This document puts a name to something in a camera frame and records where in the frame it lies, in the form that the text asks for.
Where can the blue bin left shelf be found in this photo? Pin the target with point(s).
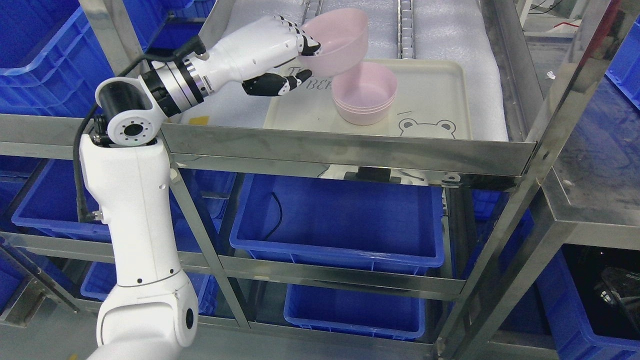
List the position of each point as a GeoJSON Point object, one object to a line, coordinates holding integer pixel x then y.
{"type": "Point", "coordinates": [50, 204]}

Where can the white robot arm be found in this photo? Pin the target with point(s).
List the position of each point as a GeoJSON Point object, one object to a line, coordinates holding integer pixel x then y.
{"type": "Point", "coordinates": [122, 174]}

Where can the stack of pink bowls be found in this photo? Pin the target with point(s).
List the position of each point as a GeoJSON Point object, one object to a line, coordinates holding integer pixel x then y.
{"type": "Point", "coordinates": [364, 94]}

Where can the cream bear tray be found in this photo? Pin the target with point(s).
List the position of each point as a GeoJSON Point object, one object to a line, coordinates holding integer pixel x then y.
{"type": "Point", "coordinates": [431, 102]}

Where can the stainless steel shelf rack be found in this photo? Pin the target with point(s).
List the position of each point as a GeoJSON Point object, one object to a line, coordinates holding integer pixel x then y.
{"type": "Point", "coordinates": [560, 192]}

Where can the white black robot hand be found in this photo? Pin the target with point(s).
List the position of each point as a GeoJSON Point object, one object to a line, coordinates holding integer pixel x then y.
{"type": "Point", "coordinates": [247, 56]}

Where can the blue bin shelf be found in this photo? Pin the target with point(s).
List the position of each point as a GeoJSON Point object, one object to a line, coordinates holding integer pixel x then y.
{"type": "Point", "coordinates": [380, 227]}
{"type": "Point", "coordinates": [50, 204]}

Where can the blue bin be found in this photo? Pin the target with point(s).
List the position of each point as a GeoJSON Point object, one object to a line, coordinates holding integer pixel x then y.
{"type": "Point", "coordinates": [367, 314]}
{"type": "Point", "coordinates": [102, 277]}

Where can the blue bin middle shelf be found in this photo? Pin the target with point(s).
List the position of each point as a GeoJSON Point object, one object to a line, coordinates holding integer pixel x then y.
{"type": "Point", "coordinates": [380, 227]}

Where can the blue crate upper left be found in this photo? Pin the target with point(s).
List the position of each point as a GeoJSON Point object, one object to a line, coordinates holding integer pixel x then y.
{"type": "Point", "coordinates": [50, 59]}

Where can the blue bin bottom middle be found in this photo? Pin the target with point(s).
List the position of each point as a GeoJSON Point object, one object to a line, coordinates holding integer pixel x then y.
{"type": "Point", "coordinates": [367, 314]}

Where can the blue bin bottom left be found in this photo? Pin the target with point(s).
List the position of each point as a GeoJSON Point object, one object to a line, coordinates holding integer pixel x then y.
{"type": "Point", "coordinates": [102, 277]}

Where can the pink ikea bowl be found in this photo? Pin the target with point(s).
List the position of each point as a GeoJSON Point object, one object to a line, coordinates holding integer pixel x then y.
{"type": "Point", "coordinates": [343, 35]}

